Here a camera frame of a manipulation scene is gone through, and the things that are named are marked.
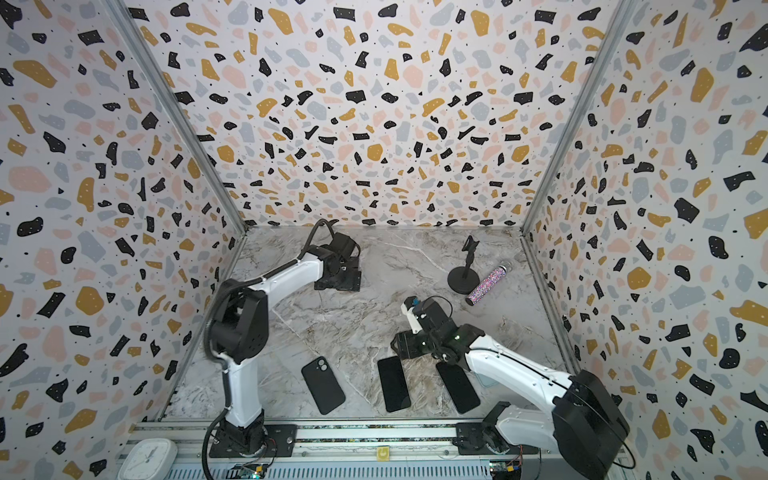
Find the black phone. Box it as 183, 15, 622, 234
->
436, 362, 481, 414
377, 356, 411, 413

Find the black phone case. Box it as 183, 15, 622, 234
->
301, 356, 346, 415

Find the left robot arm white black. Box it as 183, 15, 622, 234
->
203, 232, 362, 454

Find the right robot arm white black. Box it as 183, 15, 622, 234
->
391, 297, 630, 479

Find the black phone stand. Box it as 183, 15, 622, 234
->
447, 235, 480, 295

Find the glitter purple microphone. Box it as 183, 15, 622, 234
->
465, 260, 513, 306

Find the yellow sticker tag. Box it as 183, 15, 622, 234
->
376, 446, 390, 462

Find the white square clock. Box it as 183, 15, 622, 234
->
117, 438, 178, 480

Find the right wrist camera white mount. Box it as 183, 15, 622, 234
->
401, 296, 422, 335

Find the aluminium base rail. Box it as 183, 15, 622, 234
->
118, 418, 580, 479

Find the aluminium corner post left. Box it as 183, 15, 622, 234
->
102, 0, 247, 236

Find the aluminium corner post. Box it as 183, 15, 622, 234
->
102, 0, 247, 236
521, 0, 637, 236

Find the aluminium corner post right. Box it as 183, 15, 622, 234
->
521, 0, 637, 236

